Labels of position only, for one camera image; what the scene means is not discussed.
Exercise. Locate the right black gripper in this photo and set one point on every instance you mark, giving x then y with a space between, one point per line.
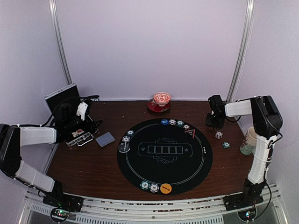
209 122

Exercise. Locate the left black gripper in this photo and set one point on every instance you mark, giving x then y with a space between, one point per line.
92 128

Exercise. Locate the blue cream poker chip stack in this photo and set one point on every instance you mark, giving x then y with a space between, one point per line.
219 135

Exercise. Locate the grey playing card deck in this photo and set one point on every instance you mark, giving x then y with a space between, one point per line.
105 139

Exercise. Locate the red black triangle marker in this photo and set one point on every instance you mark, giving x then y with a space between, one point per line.
191 132

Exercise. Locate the orange black chips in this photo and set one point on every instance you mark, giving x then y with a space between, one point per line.
186 127

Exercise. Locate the green chips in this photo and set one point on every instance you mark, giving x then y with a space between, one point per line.
130 133
144 185
180 123

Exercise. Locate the grey dealer button disc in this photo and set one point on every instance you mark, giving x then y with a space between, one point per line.
123 148

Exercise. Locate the blue small blind button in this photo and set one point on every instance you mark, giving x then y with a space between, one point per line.
164 122

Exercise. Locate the orange big blind button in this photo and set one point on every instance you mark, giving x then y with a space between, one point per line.
166 188

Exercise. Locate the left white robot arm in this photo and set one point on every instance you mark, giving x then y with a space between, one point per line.
12 139

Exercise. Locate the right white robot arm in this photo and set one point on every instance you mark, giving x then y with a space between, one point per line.
267 122

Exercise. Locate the green poker chip stack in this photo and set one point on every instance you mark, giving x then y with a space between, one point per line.
226 145

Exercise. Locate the aluminium poker case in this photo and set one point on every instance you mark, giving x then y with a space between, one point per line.
81 138

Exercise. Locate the red white patterned bowl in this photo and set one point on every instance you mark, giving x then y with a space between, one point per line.
162 98

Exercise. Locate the dark red saucer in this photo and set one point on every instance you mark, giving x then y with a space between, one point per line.
154 107

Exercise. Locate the black round poker mat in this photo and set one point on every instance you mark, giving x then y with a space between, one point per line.
166 154

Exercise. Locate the right aluminium frame post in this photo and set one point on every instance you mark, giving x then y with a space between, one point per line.
247 27

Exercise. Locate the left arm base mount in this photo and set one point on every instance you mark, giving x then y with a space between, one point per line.
62 209

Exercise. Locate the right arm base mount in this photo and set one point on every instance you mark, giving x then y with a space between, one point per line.
243 205

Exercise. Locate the front aluminium rail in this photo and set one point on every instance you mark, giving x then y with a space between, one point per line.
209 210

